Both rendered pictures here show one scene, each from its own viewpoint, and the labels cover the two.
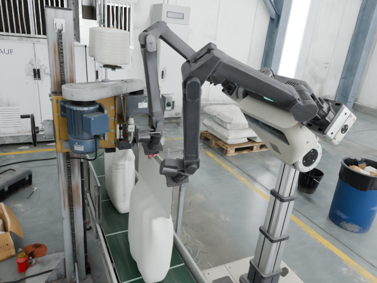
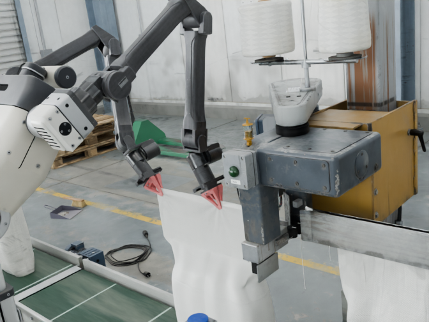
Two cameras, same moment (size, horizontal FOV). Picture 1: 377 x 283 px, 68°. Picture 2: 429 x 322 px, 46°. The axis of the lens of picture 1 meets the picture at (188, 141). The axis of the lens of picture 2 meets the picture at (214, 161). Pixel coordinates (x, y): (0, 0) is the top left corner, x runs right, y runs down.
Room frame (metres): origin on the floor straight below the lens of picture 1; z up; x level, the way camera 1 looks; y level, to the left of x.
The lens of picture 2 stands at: (2.88, -0.26, 1.67)
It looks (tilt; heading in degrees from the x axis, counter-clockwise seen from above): 16 degrees down; 163
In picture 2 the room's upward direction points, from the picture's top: 7 degrees counter-clockwise
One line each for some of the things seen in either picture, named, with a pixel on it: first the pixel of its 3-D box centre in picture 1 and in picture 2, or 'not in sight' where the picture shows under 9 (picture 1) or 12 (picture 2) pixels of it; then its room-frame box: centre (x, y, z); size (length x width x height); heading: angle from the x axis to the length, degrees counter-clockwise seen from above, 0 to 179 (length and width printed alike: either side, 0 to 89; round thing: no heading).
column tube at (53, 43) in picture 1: (68, 166); (375, 232); (1.51, 0.71, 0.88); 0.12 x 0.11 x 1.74; 119
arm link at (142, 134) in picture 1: (148, 130); (203, 147); (1.29, 0.20, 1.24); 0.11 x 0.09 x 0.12; 117
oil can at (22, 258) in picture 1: (21, 257); not in sight; (1.52, 1.09, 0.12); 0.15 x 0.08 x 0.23; 29
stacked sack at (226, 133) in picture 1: (237, 131); not in sight; (4.32, -0.76, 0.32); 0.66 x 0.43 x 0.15; 121
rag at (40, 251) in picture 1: (33, 251); not in sight; (1.69, 1.11, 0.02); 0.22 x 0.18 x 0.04; 29
